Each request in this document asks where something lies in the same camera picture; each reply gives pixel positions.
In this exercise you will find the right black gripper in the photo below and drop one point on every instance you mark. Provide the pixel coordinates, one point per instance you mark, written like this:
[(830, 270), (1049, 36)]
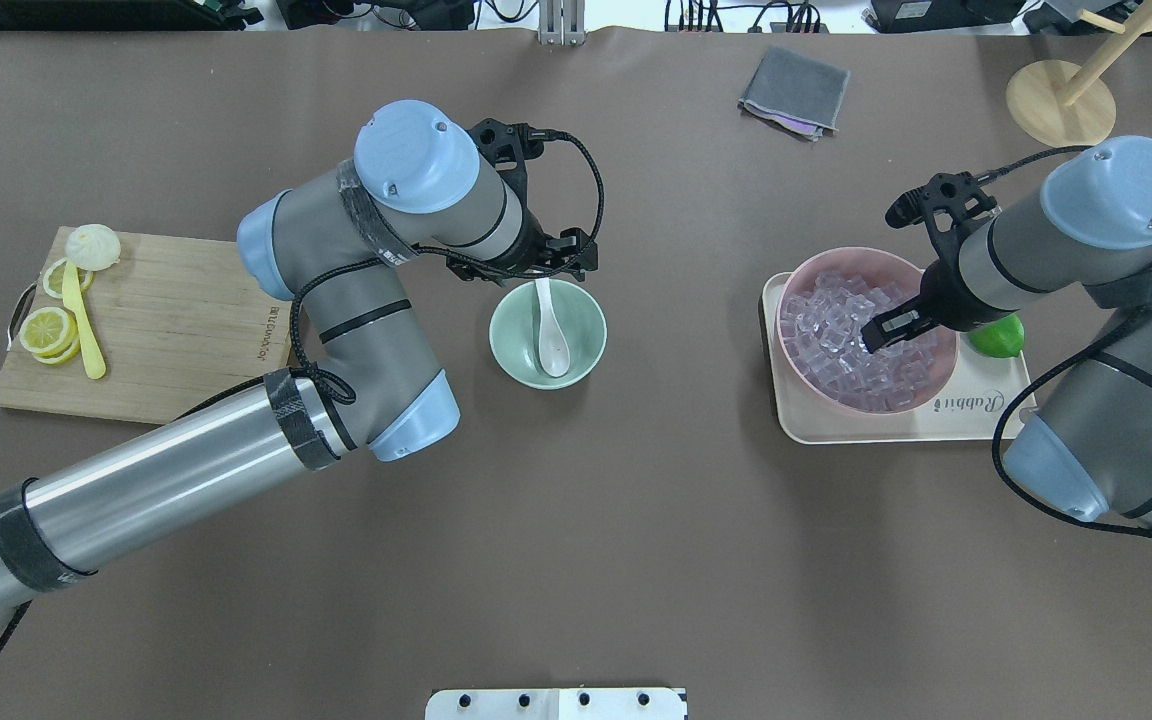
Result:
[(941, 297)]

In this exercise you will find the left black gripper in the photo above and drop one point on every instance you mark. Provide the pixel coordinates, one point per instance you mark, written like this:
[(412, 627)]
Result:
[(537, 246)]

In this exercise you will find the white ceramic spoon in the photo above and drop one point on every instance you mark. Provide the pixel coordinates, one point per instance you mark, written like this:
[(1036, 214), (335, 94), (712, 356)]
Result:
[(553, 350)]

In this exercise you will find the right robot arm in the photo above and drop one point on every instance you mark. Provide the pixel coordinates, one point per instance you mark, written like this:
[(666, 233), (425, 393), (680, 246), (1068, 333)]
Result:
[(1076, 443)]

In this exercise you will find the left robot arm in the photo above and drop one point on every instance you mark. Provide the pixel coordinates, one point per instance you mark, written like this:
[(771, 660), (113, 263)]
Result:
[(415, 184)]

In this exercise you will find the green ceramic bowl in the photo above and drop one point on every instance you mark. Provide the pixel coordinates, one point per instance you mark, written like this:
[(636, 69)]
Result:
[(521, 338)]

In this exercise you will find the pile of ice cubes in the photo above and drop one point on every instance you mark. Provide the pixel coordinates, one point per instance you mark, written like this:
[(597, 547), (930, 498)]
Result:
[(821, 332)]

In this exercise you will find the green lime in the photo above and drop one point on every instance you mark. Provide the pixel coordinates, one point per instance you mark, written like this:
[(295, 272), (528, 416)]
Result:
[(1002, 339)]

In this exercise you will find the beige tray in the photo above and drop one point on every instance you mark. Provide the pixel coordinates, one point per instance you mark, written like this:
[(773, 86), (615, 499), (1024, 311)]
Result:
[(966, 409)]

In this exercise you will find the wooden cup tree stand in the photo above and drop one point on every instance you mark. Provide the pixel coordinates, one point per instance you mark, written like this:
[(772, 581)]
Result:
[(1059, 103)]

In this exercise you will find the grey purple cloth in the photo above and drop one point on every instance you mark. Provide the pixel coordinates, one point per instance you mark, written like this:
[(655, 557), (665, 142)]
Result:
[(795, 92)]

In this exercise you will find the bamboo cutting board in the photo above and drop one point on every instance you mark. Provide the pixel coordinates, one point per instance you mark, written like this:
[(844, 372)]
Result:
[(177, 319)]

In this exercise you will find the yellow plastic knife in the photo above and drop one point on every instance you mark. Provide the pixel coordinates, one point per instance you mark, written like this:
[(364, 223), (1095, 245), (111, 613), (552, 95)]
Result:
[(94, 363)]

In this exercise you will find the bottom lemon slice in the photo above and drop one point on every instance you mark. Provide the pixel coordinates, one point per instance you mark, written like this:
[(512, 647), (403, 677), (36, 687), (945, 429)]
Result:
[(61, 356)]

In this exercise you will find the upper lemon slice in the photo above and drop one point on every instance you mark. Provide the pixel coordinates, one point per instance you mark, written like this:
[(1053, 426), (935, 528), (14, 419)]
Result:
[(54, 276)]

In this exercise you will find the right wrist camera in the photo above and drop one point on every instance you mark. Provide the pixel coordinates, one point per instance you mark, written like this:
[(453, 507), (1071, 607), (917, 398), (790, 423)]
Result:
[(960, 196)]

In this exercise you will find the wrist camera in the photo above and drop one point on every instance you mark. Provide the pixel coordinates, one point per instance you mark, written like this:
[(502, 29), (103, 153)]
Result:
[(960, 196), (508, 145)]

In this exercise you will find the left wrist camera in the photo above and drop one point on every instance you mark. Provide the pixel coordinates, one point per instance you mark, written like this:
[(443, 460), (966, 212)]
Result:
[(508, 145)]

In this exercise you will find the aluminium frame post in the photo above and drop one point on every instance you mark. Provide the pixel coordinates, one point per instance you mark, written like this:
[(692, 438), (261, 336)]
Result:
[(562, 23)]

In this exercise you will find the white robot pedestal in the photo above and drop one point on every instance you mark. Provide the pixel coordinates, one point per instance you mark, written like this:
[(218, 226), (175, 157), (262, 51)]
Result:
[(559, 703)]

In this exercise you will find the metal cutting board handle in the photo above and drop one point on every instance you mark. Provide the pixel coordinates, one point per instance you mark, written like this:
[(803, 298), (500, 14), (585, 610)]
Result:
[(20, 311)]

